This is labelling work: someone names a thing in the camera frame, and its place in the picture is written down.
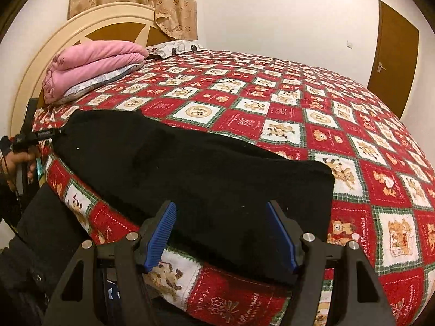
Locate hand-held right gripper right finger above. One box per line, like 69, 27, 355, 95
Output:
266, 200, 396, 326

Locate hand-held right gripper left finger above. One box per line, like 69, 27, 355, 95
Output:
44, 200, 178, 326

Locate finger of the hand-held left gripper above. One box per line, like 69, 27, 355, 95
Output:
32, 127, 67, 140

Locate black pants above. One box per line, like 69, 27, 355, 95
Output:
54, 109, 335, 287

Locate person's left hand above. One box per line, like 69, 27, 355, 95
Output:
2, 152, 37, 188

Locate grey patterned pillow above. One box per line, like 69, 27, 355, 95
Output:
63, 62, 145, 102

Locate pink folded quilt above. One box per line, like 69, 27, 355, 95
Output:
42, 41, 149, 105

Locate cream wooden headboard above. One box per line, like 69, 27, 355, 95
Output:
10, 3, 164, 136

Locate person's dark clothing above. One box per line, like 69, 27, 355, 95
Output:
0, 183, 89, 326

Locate red printed bedsheet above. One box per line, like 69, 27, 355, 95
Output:
32, 49, 435, 326

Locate white patterned pillow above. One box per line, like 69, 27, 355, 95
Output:
144, 40, 207, 60

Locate brown wooden door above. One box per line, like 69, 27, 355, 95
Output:
367, 0, 420, 118

